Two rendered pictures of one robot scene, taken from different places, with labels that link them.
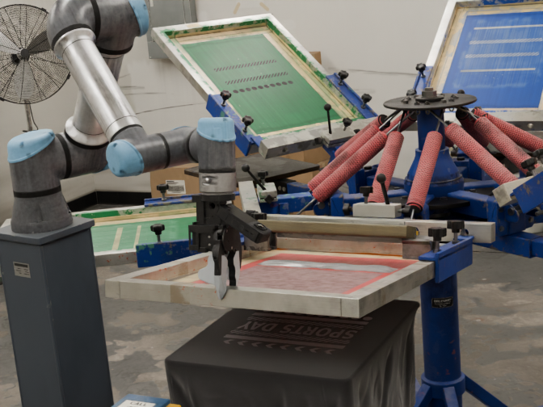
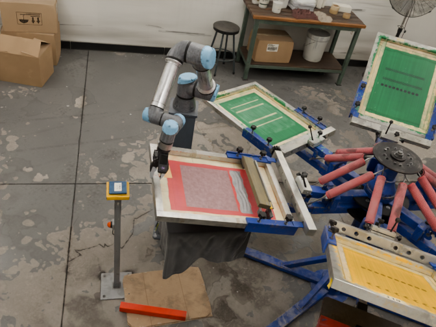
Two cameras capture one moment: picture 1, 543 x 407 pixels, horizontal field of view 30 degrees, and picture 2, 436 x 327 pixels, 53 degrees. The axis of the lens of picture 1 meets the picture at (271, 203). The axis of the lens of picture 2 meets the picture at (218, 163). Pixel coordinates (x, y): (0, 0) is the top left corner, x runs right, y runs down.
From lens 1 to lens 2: 194 cm
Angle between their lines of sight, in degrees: 48
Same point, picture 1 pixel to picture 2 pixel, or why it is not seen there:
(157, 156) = (155, 121)
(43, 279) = not seen: hidden behind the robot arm
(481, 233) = (305, 229)
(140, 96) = not seen: outside the picture
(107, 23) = (188, 60)
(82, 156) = (198, 93)
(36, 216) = (177, 103)
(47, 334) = not seen: hidden behind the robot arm
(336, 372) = (173, 227)
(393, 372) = (215, 242)
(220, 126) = (165, 128)
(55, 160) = (188, 89)
